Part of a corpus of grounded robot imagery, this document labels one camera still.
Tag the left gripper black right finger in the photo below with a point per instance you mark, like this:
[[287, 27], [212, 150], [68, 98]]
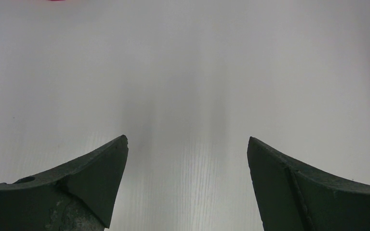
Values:
[[294, 196]]

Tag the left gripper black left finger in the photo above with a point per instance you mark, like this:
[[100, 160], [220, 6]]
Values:
[[78, 195]]

